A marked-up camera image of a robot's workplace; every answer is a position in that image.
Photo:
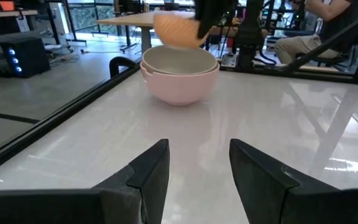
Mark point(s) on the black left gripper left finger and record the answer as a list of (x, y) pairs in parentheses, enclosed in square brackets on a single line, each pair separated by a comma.
[(141, 193)]

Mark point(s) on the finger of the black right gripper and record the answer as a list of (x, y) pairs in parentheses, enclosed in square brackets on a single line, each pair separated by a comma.
[(208, 26)]

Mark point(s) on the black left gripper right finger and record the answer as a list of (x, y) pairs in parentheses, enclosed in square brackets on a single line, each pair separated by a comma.
[(269, 193)]

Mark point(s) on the orange bowl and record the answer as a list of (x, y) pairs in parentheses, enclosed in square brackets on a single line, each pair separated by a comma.
[(176, 31)]

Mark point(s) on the grey bowl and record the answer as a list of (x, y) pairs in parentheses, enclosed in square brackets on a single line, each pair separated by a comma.
[(179, 60)]

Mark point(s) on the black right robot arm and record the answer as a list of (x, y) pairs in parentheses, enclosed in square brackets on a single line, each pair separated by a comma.
[(251, 34)]

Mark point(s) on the pink bowl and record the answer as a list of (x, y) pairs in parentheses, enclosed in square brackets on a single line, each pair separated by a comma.
[(179, 87)]

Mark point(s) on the wooden office table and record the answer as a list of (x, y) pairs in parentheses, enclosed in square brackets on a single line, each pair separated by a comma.
[(135, 21)]

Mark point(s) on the person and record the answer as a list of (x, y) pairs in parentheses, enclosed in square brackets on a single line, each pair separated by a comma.
[(319, 28)]

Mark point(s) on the black office chair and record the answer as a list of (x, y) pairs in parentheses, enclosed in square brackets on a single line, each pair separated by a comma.
[(312, 56)]

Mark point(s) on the black computer tower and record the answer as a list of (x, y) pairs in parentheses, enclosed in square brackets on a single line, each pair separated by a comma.
[(25, 57)]

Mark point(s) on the black frame clamp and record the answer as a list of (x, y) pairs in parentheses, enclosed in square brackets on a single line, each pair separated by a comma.
[(121, 63)]

